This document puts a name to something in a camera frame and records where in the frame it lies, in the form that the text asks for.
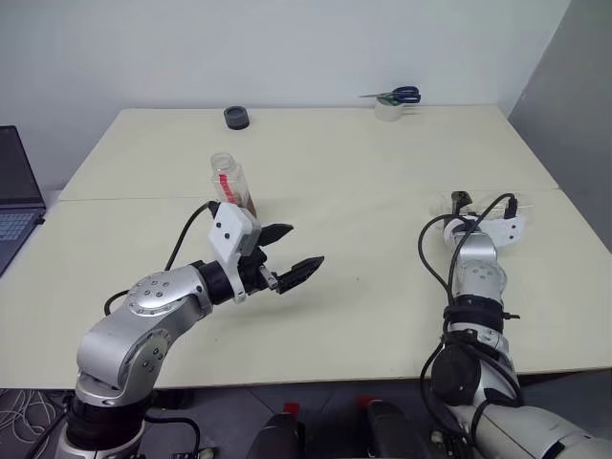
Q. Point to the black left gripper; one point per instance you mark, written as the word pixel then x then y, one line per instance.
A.
pixel 255 275

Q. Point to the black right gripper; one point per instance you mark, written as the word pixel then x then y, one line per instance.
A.
pixel 460 212

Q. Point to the clear plastic bottle red label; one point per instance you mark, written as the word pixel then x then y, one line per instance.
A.
pixel 232 184

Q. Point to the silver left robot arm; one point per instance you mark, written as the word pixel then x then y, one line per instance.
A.
pixel 143 325

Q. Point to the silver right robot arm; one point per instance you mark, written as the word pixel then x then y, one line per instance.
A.
pixel 478 272

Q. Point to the white tape roll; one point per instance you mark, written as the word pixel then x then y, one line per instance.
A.
pixel 388 112

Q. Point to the black round tape roll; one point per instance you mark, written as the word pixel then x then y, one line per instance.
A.
pixel 236 118

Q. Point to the dark grey laptop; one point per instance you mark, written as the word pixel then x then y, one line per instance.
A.
pixel 14 201

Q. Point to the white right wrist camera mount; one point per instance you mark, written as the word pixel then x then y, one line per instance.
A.
pixel 508 232

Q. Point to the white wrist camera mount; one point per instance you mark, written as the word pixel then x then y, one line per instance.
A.
pixel 508 232
pixel 227 229

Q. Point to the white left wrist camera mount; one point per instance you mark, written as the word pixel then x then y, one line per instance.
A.
pixel 227 229

